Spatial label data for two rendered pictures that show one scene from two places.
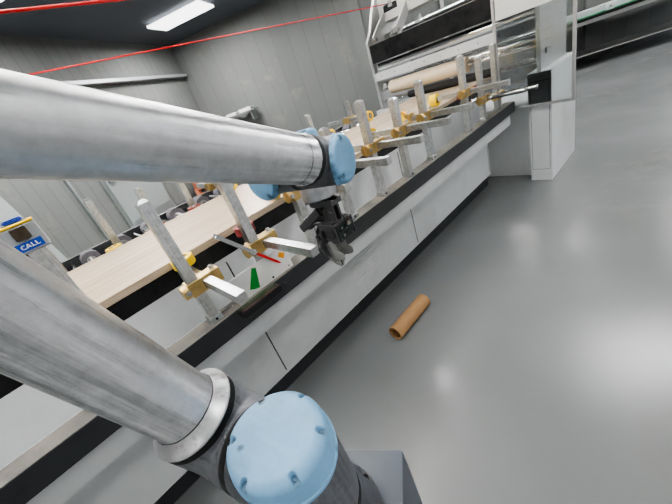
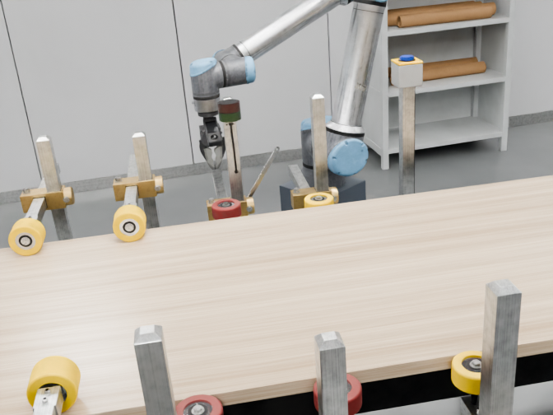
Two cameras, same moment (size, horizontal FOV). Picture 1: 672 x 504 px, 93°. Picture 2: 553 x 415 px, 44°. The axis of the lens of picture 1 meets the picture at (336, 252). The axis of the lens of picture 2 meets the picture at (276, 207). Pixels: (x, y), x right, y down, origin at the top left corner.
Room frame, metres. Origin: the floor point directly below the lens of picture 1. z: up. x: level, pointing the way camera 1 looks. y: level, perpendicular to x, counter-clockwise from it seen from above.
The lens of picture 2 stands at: (2.66, 1.27, 1.63)
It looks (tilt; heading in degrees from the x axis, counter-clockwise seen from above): 24 degrees down; 209
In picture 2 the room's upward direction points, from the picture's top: 5 degrees counter-clockwise
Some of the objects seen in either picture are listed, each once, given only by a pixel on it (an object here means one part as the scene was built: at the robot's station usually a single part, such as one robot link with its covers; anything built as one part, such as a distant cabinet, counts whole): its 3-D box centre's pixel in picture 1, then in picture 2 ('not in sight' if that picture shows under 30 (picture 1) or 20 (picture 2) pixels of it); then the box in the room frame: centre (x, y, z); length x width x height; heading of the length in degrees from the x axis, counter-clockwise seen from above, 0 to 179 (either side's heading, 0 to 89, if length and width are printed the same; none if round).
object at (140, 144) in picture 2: (301, 210); (151, 212); (1.27, 0.07, 0.86); 0.03 x 0.03 x 0.48; 37
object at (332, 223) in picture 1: (330, 218); (210, 127); (0.79, -0.02, 0.97); 0.09 x 0.08 x 0.12; 38
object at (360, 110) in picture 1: (371, 152); not in sight; (1.56, -0.33, 0.93); 0.03 x 0.03 x 0.48; 37
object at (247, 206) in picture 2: (259, 243); (230, 208); (1.13, 0.26, 0.84); 0.13 x 0.06 x 0.05; 127
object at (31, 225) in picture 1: (25, 237); (406, 73); (0.81, 0.68, 1.18); 0.07 x 0.07 x 0.08; 37
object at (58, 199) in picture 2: not in sight; (48, 198); (1.43, -0.15, 0.94); 0.13 x 0.06 x 0.05; 127
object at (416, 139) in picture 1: (377, 144); not in sight; (1.58, -0.37, 0.95); 0.50 x 0.04 x 0.04; 37
